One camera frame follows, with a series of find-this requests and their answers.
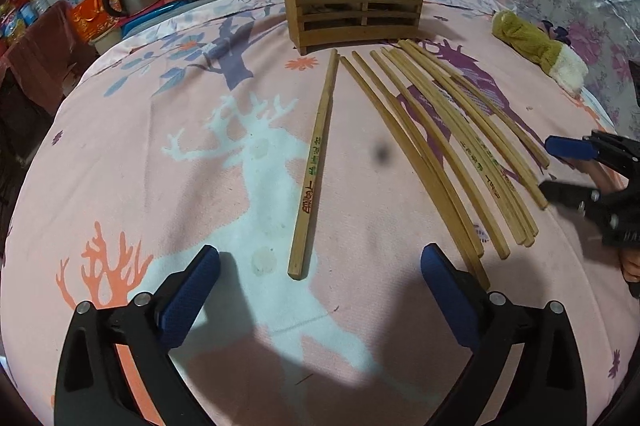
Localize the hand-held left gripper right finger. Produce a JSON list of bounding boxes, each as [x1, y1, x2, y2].
[[420, 243, 588, 426]]

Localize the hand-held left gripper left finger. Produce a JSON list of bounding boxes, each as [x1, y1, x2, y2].
[[52, 245, 221, 426]]

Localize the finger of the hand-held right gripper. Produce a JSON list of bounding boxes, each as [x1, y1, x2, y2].
[[537, 180, 621, 228], [544, 130, 640, 179]]

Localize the person's right hand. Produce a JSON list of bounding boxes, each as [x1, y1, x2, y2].
[[619, 247, 640, 284]]

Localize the green and white plush glove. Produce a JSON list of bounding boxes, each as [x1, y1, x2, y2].
[[491, 10, 589, 96]]

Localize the pink deer print bedsheet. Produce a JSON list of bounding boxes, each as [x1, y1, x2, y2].
[[0, 0, 640, 426]]

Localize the white plastic basin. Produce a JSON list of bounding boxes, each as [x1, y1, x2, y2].
[[92, 26, 123, 54]]

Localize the blue plastic tray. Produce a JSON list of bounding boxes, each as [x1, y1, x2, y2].
[[122, 0, 201, 38]]

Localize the brown red cloth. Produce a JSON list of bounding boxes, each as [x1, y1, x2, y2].
[[0, 1, 98, 117]]

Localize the red gift box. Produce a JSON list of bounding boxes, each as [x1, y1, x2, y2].
[[70, 0, 121, 42]]

